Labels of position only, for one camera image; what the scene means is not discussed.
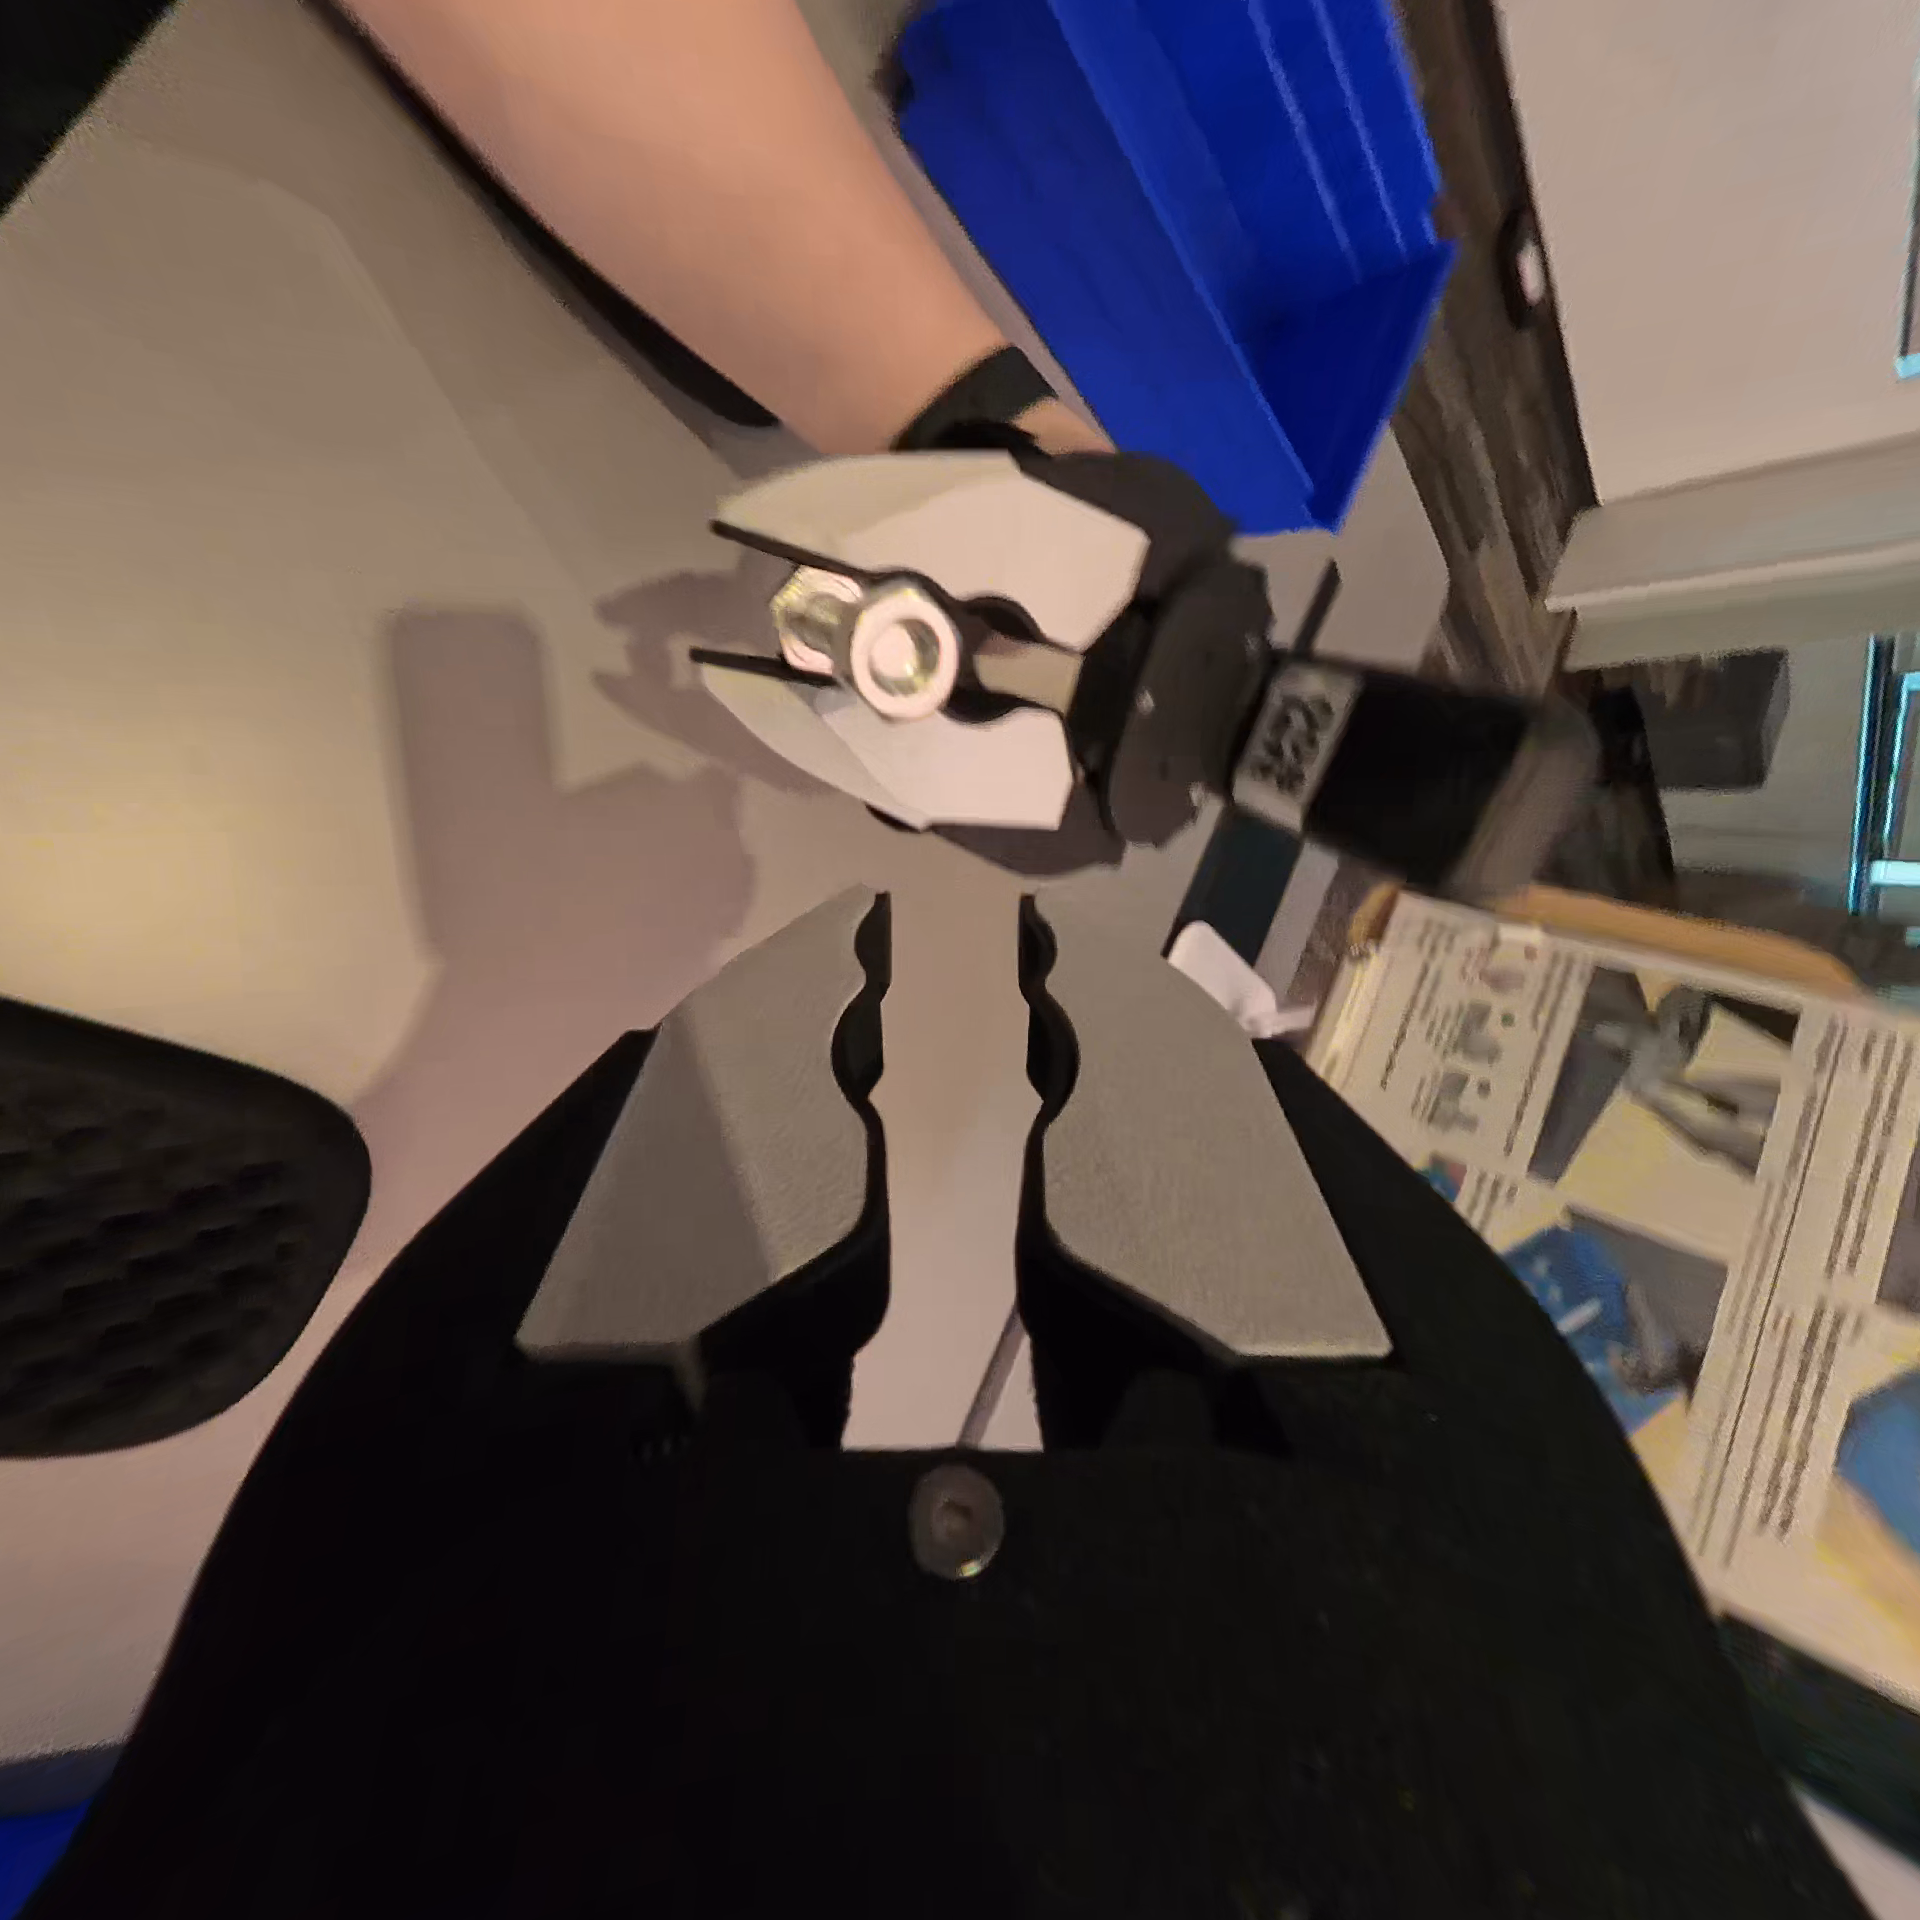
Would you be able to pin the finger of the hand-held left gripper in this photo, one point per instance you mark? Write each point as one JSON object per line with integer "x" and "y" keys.
{"x": 960, "y": 773}
{"x": 960, "y": 517}

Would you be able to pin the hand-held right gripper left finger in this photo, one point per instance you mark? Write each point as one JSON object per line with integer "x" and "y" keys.
{"x": 705, "y": 1184}

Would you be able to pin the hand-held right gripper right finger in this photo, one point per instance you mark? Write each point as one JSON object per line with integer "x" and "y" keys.
{"x": 1201, "y": 1184}

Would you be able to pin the silver hex nut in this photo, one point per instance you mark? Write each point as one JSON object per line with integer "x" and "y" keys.
{"x": 900, "y": 656}

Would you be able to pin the blue plastic bin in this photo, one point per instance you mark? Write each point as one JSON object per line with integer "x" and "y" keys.
{"x": 1201, "y": 224}
{"x": 29, "y": 1868}

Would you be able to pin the person's left forearm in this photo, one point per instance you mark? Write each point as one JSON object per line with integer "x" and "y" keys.
{"x": 675, "y": 180}

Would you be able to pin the person's left hand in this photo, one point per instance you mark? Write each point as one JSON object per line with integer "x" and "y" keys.
{"x": 1077, "y": 430}

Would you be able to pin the black wristband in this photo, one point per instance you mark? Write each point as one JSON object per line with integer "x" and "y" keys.
{"x": 973, "y": 398}

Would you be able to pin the printed instruction sheet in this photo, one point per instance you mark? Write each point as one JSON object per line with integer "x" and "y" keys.
{"x": 1651, "y": 1201}

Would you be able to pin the small black floor box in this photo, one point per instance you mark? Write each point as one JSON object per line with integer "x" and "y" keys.
{"x": 1525, "y": 270}

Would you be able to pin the black foam pad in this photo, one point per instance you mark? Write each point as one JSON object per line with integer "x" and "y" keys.
{"x": 148, "y": 1230}

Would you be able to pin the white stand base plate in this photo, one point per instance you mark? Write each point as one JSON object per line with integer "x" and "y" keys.
{"x": 1222, "y": 966}

